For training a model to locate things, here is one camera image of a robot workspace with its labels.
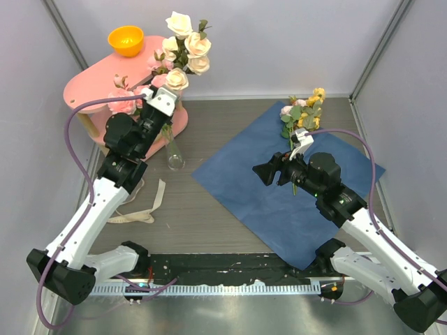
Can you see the flower bouquet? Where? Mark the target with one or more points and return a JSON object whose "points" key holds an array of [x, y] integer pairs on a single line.
{"points": [[302, 113]]}

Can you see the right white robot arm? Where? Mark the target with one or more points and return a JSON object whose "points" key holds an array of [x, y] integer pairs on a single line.
{"points": [[413, 287]]}

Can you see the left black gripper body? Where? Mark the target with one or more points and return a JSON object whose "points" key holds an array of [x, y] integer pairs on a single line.
{"points": [[151, 124]]}

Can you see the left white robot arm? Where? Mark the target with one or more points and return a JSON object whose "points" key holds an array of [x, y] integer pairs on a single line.
{"points": [[65, 267]]}

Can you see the cream rose stem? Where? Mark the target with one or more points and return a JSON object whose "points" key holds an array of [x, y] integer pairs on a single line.
{"points": [[187, 50]]}

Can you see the slotted cable duct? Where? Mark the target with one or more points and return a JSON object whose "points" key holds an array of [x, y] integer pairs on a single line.
{"points": [[257, 288]]}

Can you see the clear glass vase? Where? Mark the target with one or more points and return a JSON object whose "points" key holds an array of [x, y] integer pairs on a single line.
{"points": [[175, 160]]}

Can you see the orange plastic bowl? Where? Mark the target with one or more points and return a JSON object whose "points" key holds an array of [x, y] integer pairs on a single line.
{"points": [[126, 41]]}

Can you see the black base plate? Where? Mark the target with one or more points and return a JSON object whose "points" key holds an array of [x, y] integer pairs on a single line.
{"points": [[229, 269]]}

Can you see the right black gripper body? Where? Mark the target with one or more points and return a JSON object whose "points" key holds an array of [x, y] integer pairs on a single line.
{"points": [[293, 170]]}

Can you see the blue wrapping paper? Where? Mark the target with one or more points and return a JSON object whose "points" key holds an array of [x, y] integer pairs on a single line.
{"points": [[287, 222]]}

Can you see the pink three-tier shelf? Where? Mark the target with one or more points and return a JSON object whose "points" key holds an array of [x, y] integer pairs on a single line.
{"points": [[96, 82]]}

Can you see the beige printed ribbon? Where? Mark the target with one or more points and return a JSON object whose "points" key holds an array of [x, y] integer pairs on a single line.
{"points": [[143, 212]]}

